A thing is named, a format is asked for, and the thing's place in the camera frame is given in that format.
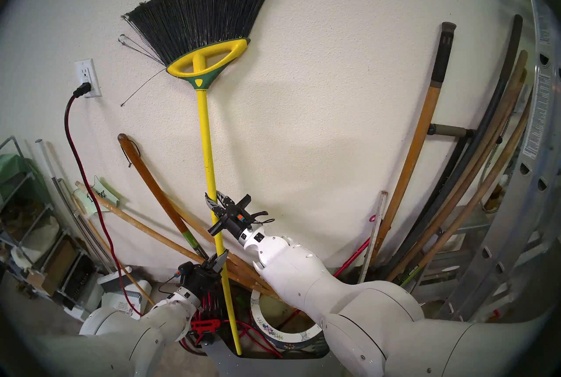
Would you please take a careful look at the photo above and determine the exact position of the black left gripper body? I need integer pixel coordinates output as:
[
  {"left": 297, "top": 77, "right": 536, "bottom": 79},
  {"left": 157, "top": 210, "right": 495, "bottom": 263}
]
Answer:
[{"left": 182, "top": 264, "right": 224, "bottom": 298}]

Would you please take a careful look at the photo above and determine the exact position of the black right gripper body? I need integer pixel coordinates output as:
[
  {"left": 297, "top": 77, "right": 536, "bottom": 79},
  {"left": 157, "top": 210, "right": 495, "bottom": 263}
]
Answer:
[{"left": 207, "top": 196, "right": 252, "bottom": 243}]

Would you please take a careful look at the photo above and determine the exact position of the yellow broom with black bristles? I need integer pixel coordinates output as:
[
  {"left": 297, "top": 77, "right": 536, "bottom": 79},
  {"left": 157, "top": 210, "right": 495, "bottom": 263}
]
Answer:
[{"left": 118, "top": 0, "right": 289, "bottom": 356}]

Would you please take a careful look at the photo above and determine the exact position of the white ceramic pot floral rim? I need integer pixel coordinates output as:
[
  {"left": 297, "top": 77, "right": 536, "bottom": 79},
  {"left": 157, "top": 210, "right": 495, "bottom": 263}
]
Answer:
[{"left": 251, "top": 289, "right": 329, "bottom": 352}]

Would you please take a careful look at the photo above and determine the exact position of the light wooden stick threaded tip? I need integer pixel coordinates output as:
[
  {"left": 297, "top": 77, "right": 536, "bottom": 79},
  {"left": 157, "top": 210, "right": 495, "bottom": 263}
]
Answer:
[{"left": 75, "top": 181, "right": 281, "bottom": 298}]

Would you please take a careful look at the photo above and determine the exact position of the white floor appliance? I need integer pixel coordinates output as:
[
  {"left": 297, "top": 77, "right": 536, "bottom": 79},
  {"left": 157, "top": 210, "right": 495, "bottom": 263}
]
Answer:
[{"left": 97, "top": 271, "right": 152, "bottom": 320}]

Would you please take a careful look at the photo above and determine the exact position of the mint green paper piece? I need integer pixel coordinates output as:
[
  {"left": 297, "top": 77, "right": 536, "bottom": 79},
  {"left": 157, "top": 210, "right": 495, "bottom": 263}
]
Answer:
[{"left": 75, "top": 177, "right": 120, "bottom": 219}]

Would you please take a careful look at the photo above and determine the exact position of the thin red rod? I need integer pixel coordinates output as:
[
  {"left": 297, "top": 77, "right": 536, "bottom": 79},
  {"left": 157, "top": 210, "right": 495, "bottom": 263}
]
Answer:
[{"left": 280, "top": 215, "right": 377, "bottom": 329}]

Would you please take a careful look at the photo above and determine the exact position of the bundle of metal rods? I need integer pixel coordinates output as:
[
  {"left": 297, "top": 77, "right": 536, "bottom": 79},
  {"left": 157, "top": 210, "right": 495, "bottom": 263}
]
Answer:
[{"left": 52, "top": 178, "right": 114, "bottom": 271}]

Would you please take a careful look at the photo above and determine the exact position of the brown cardboard box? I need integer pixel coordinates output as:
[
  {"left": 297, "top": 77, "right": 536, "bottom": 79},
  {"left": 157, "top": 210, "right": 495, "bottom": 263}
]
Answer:
[{"left": 28, "top": 238, "right": 79, "bottom": 296}]

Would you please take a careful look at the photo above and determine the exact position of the clear plastic stick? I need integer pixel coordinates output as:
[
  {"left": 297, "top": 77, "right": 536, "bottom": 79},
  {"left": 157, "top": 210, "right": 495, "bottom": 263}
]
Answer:
[{"left": 357, "top": 191, "right": 388, "bottom": 284}]

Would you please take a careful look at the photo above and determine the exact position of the white plastic pipe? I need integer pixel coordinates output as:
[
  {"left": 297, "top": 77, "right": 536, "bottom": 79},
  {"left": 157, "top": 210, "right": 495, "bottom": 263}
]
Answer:
[{"left": 35, "top": 140, "right": 66, "bottom": 197}]

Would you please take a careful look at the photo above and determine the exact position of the green black labelled tool shaft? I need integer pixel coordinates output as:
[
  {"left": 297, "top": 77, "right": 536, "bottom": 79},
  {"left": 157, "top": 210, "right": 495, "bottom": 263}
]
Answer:
[{"left": 398, "top": 264, "right": 425, "bottom": 288}]

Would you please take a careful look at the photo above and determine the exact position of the silver step ladder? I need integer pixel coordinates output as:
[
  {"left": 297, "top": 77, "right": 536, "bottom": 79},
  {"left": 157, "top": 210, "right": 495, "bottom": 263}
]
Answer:
[{"left": 416, "top": 205, "right": 496, "bottom": 293}]

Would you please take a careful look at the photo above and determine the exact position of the aluminium extension ladder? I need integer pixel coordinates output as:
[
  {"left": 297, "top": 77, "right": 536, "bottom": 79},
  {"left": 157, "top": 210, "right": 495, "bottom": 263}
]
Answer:
[{"left": 421, "top": 0, "right": 561, "bottom": 344}]

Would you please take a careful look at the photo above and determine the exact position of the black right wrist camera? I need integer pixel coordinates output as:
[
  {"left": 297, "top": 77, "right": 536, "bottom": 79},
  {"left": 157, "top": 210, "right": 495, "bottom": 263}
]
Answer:
[{"left": 237, "top": 210, "right": 274, "bottom": 228}]

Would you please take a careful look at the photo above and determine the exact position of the pale wooden handle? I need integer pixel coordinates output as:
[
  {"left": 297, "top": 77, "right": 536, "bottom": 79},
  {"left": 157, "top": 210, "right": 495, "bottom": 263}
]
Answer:
[{"left": 169, "top": 199, "right": 263, "bottom": 285}]

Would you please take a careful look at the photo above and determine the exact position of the black reel with red cable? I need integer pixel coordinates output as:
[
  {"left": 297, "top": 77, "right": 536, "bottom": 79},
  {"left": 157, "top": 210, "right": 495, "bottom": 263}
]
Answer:
[{"left": 180, "top": 289, "right": 285, "bottom": 359}]

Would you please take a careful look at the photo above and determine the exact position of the dark wooden handle green band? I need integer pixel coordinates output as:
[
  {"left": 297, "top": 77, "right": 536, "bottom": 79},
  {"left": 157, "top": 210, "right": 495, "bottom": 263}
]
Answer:
[{"left": 117, "top": 134, "right": 211, "bottom": 260}]

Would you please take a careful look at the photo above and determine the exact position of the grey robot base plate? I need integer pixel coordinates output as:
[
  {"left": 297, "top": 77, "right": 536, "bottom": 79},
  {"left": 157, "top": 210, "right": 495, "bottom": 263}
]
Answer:
[{"left": 204, "top": 339, "right": 347, "bottom": 377}]

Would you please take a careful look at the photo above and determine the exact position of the red and black power cord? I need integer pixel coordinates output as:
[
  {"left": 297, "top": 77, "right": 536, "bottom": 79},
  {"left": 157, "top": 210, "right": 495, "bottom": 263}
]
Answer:
[{"left": 64, "top": 83, "right": 143, "bottom": 315}]

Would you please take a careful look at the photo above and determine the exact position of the white wall outlet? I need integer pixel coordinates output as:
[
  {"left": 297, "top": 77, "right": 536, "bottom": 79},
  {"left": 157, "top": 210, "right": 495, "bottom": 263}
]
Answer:
[{"left": 75, "top": 59, "right": 102, "bottom": 98}]

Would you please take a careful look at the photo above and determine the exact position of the metal wire shelf rack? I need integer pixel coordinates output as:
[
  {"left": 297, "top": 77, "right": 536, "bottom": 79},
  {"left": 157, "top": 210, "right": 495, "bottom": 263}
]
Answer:
[{"left": 0, "top": 137, "right": 95, "bottom": 320}]

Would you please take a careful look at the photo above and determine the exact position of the orange handle with black grip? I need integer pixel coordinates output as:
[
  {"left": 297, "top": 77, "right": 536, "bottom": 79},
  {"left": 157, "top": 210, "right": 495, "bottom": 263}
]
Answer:
[{"left": 379, "top": 22, "right": 456, "bottom": 241}]

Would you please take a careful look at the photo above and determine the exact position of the grey grip crossbar handle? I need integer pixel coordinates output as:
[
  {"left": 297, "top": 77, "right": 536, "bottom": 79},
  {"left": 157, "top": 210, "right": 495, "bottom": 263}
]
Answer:
[{"left": 427, "top": 123, "right": 475, "bottom": 139}]

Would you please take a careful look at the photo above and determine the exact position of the long curved wooden handle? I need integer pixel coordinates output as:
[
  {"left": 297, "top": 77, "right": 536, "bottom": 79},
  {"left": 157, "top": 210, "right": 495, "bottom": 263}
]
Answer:
[
  {"left": 388, "top": 107, "right": 531, "bottom": 282},
  {"left": 408, "top": 69, "right": 528, "bottom": 269},
  {"left": 401, "top": 50, "right": 529, "bottom": 267}
]

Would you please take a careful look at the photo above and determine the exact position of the hanging metal chain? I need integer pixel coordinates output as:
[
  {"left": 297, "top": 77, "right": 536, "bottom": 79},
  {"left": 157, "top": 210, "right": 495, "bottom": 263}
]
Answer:
[{"left": 480, "top": 115, "right": 511, "bottom": 188}]

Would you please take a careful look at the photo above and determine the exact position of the long black curved handle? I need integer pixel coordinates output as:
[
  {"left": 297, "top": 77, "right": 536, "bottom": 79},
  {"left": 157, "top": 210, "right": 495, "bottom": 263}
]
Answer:
[{"left": 386, "top": 15, "right": 523, "bottom": 269}]

